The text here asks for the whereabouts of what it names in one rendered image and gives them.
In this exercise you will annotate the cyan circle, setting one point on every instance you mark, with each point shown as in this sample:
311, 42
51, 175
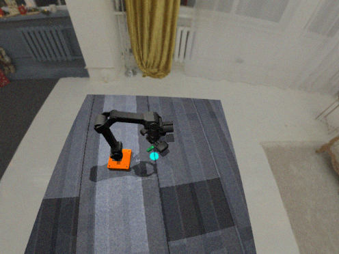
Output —
154, 156

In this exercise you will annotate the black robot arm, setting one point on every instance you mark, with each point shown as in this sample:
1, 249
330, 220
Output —
150, 120

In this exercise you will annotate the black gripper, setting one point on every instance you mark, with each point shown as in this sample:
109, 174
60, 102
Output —
160, 145

